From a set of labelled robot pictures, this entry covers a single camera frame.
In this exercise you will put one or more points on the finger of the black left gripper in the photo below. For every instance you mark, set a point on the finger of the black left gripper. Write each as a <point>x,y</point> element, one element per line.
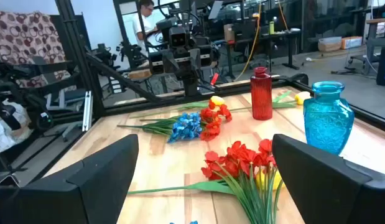
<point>171,61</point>
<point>195,59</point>

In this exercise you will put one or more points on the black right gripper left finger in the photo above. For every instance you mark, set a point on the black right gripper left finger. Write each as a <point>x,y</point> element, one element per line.
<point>86,193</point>

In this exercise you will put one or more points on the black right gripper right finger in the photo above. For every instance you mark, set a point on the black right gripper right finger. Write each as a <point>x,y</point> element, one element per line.
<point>329,193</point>

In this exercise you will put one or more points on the red artificial flower bunch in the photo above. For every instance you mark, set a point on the red artificial flower bunch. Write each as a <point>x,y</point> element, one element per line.
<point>211,124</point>
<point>239,158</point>

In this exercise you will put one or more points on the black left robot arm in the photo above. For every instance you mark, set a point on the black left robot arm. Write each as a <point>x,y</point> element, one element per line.
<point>191,85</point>

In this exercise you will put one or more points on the turquoise glass vase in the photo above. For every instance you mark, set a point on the turquoise glass vase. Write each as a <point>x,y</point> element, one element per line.
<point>327,124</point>

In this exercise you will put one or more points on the red ribbed glass vase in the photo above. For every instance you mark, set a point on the red ribbed glass vase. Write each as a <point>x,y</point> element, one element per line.
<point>261,93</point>

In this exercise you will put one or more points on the wooden block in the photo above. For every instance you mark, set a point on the wooden block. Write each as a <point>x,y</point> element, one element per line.
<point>140,74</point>

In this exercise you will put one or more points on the small brown cardboard box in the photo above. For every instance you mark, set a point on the small brown cardboard box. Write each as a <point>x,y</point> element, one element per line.
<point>229,33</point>

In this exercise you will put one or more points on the person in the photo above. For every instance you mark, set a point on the person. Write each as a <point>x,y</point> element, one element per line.
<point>142,28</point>

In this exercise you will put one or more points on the silver aluminium extrusion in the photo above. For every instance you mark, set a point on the silver aluminium extrusion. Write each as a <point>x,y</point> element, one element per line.
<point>87,112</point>

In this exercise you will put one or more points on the green bottle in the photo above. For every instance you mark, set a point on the green bottle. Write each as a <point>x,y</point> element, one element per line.
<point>271,28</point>

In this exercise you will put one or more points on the black desk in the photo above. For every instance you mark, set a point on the black desk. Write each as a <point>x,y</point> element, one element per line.
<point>282,34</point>

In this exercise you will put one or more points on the white plastic bag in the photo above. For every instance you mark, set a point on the white plastic bag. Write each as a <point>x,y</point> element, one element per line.
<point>5,137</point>

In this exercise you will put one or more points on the white storage bin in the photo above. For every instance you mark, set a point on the white storage bin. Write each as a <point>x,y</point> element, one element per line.
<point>329,44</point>

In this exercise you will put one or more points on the black computer tower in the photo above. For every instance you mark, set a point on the black computer tower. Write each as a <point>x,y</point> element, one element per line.
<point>384,67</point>

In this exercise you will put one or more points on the maroon circle-patterned cloth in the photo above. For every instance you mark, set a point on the maroon circle-patterned cloth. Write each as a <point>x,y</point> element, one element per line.
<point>24,34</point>

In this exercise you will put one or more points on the orange box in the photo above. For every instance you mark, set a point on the orange box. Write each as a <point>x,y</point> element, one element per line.
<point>351,42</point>

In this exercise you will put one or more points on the wooden-top workbench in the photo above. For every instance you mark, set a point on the wooden-top workbench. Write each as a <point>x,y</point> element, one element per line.
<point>378,21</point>

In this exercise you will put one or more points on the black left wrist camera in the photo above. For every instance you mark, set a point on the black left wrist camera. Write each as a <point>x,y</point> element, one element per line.
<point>179,36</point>

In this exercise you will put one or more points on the black table edge rail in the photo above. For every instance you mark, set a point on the black table edge rail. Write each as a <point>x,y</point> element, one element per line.
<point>167,100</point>
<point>366,116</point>

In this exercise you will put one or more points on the black diagonal frame brace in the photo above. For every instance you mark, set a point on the black diagonal frame brace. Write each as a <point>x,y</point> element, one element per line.
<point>123,79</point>

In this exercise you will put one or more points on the black frame post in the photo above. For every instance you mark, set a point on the black frame post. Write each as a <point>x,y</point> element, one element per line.
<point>75,46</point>

